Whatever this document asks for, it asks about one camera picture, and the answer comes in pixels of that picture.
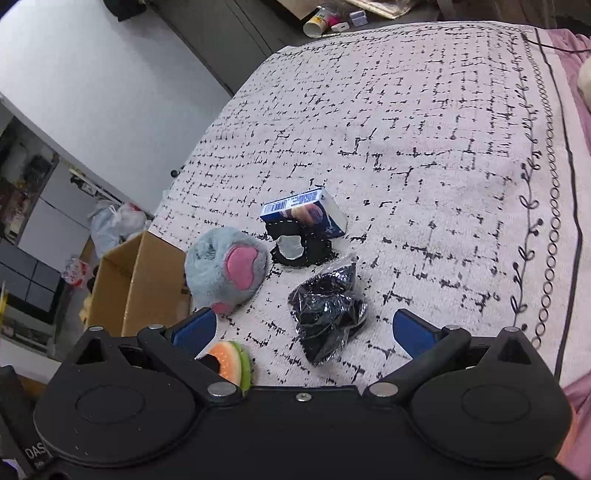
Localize pale crumpled quilt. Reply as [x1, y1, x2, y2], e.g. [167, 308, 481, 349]
[577, 60, 591, 114]

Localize orange green fruit slice toy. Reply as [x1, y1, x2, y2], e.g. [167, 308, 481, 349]
[196, 340, 252, 398]

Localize grey door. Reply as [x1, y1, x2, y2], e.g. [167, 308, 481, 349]
[152, 0, 324, 95]

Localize dark clothes on door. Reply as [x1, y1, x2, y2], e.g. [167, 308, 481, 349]
[104, 0, 148, 22]

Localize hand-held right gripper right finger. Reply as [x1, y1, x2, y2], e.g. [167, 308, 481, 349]
[365, 308, 555, 398]

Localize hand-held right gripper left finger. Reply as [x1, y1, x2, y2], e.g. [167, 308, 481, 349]
[62, 307, 243, 404]

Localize grey pink plush toy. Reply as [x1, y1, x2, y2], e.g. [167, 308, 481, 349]
[185, 228, 269, 315]

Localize cardboard box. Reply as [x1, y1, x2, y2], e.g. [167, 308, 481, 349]
[85, 231, 195, 337]

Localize black cable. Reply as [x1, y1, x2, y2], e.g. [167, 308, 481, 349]
[521, 31, 591, 56]

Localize clear plastic bag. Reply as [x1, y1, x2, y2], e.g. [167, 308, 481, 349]
[346, 0, 419, 20]

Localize white cabinet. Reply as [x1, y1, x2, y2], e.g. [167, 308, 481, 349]
[0, 92, 155, 259]

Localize black cabinet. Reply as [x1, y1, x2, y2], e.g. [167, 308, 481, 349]
[0, 240, 65, 324]

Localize red white plastic bag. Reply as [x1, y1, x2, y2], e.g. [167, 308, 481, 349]
[65, 256, 96, 290]

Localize paper cup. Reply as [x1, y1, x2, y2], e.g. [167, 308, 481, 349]
[302, 8, 340, 37]

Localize black lace scrunchie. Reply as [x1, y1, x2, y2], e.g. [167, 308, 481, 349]
[267, 220, 334, 266]

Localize blue tissue pack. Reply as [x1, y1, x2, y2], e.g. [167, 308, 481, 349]
[259, 188, 348, 240]

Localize black item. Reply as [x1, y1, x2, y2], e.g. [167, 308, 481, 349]
[287, 263, 369, 366]

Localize bed with patterned white sheet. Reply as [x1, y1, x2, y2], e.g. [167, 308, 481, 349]
[150, 21, 591, 388]

